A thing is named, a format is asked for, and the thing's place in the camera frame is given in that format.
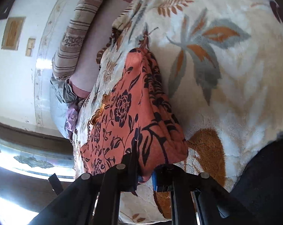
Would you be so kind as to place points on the light blue grey cloth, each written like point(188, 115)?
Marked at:
point(60, 96)

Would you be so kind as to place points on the cream leaf-pattern plush blanket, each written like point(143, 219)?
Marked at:
point(222, 66)

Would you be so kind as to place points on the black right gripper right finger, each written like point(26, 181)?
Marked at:
point(198, 199)

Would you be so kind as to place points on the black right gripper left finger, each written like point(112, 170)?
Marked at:
point(93, 199)

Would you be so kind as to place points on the striped beige pillow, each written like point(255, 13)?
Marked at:
point(65, 59)

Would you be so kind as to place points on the pink quilted bed sheet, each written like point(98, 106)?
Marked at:
point(87, 70)

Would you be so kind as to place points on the orange black floral garment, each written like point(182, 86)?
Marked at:
point(136, 116)

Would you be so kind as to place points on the small wall frame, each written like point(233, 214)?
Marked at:
point(30, 46)

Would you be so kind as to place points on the purple floral cloth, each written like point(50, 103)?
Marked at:
point(71, 118)

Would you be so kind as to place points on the brown picture frame on wall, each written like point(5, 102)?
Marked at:
point(12, 32)

